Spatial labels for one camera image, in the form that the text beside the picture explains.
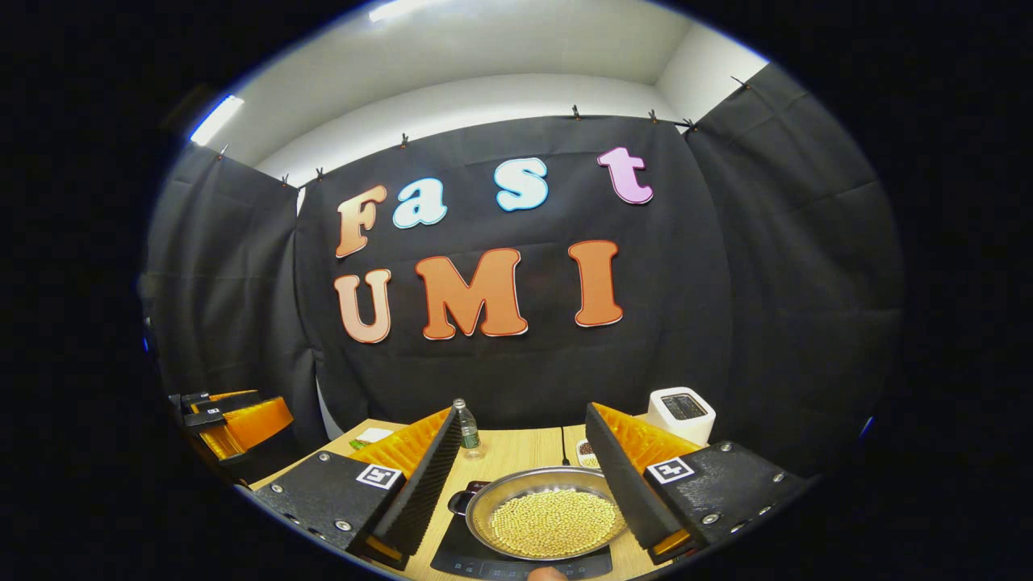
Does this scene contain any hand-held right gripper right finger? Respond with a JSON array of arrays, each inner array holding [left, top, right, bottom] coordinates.
[[584, 402, 812, 566]]

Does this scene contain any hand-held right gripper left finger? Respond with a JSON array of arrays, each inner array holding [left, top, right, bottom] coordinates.
[[250, 406, 465, 572]]

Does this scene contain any black induction cooktop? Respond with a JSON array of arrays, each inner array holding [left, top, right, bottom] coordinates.
[[429, 480, 614, 581]]

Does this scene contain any steel pot with black handles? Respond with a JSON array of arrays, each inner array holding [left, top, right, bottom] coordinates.
[[448, 466, 630, 562]]

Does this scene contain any clear plastic water bottle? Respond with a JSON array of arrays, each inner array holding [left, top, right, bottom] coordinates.
[[452, 398, 483, 461]]

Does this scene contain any pile of soybeans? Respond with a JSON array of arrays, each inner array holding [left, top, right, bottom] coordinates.
[[489, 488, 619, 558]]

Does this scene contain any white toaster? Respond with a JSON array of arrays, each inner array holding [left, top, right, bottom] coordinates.
[[646, 387, 717, 446]]

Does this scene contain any ceiling light panel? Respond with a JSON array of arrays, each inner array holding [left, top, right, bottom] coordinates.
[[367, 0, 453, 23], [190, 94, 245, 147]]

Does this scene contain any row of black cloth clips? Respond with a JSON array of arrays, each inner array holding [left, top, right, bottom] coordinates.
[[216, 77, 751, 186]]

